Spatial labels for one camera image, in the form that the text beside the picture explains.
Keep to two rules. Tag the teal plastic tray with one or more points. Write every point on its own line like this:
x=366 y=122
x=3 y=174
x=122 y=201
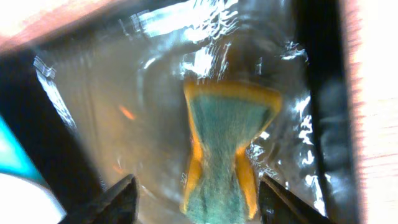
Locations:
x=14 y=159

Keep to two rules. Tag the white plate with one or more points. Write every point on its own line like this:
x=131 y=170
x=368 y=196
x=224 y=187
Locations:
x=26 y=202

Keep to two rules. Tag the green yellow sponge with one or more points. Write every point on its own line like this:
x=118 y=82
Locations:
x=224 y=117

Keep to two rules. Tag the black water tray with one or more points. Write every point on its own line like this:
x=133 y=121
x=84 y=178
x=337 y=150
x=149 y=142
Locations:
x=103 y=98

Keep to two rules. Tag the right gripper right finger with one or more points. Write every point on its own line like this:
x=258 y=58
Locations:
x=280 y=206

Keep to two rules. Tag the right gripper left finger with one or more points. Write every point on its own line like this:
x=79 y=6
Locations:
x=118 y=205

